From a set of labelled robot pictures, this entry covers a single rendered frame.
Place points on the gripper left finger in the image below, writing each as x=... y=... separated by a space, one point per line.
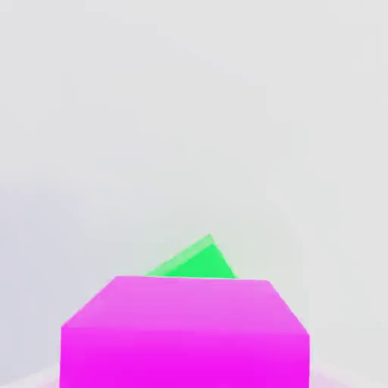
x=48 y=380

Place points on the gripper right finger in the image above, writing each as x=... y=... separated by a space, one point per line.
x=319 y=381

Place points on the small green cube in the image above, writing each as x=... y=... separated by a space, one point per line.
x=203 y=263

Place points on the small magenta cube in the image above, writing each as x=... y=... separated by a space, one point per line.
x=185 y=339

